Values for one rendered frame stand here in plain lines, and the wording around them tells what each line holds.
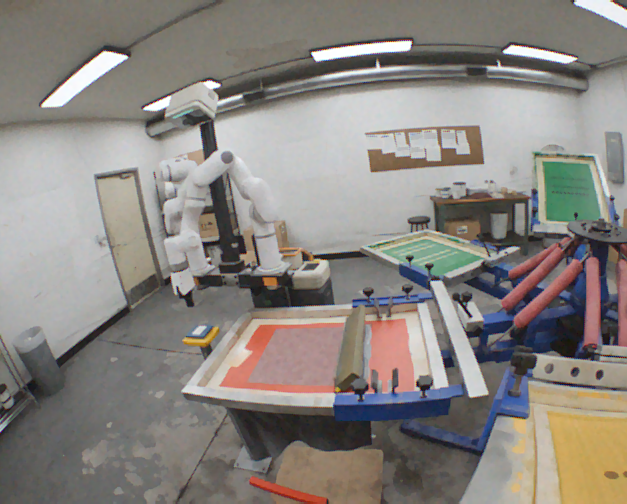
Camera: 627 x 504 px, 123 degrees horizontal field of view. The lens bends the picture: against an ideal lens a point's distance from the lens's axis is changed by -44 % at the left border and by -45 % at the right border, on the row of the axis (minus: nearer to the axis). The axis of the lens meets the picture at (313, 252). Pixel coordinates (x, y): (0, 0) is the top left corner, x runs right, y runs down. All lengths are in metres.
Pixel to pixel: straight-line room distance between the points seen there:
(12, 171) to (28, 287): 1.36
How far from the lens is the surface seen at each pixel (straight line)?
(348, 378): 0.85
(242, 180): 1.28
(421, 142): 4.69
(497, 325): 1.05
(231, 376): 1.06
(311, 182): 4.75
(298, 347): 1.12
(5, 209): 3.94
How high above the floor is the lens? 1.58
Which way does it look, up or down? 17 degrees down
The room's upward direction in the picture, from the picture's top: 9 degrees counter-clockwise
